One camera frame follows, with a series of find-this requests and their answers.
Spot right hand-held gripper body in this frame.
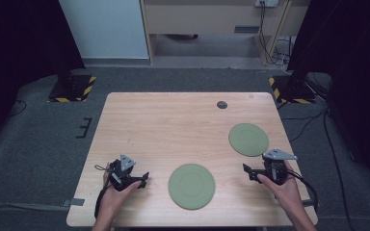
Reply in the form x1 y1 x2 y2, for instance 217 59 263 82
258 147 298 187

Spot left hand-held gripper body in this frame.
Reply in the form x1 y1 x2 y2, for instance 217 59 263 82
109 154 143 193

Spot green round plate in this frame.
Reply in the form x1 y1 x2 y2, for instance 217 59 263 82
168 163 217 211
227 122 270 158

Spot person's left hand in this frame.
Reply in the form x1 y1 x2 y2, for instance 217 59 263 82
100 163 143 217

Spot person's right hand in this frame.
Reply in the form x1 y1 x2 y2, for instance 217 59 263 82
257 161 304 212

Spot black striped stand base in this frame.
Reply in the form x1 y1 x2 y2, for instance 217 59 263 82
47 74 97 104
268 75 318 105

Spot black curtain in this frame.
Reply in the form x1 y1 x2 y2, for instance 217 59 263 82
0 0 87 152
286 0 370 186

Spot white panel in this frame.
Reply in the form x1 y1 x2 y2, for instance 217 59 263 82
58 0 150 60

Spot light wooden desk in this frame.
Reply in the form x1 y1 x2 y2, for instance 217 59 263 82
140 0 312 66

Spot white power strip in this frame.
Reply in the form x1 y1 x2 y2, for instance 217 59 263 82
253 0 280 9

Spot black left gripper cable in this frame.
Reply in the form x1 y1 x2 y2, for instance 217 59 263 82
93 164 111 219

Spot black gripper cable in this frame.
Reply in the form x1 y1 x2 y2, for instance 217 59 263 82
287 168 321 213
93 164 111 219

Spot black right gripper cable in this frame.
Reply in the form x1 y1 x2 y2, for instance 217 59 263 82
287 168 321 213

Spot black floor cable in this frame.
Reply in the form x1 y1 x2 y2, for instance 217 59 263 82
7 98 28 118
277 71 358 231

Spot black hanging cables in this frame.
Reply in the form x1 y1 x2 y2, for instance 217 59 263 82
257 3 295 67

